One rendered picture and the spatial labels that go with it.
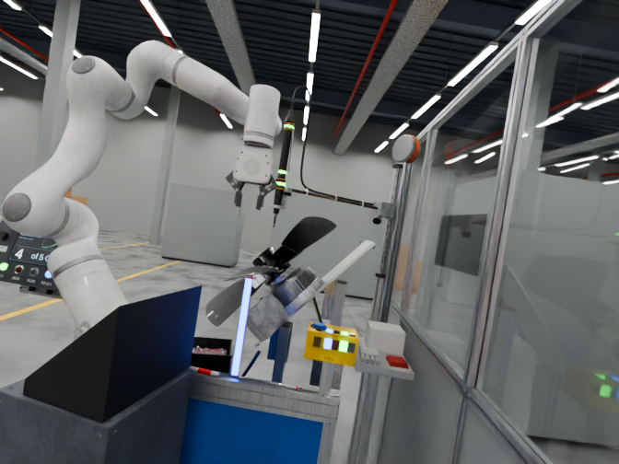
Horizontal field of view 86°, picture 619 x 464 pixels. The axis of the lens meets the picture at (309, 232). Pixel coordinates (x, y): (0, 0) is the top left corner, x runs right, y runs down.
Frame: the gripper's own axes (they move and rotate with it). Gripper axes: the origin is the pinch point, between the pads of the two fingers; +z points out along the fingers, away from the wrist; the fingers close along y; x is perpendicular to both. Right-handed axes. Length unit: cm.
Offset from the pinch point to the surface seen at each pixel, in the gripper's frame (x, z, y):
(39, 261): 8, 28, -65
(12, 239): 10, 23, -77
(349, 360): 10, 43, 36
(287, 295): 50, 35, 11
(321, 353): 10, 42, 27
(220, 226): 739, 40, -244
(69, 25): 465, -277, -472
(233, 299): 51, 41, -13
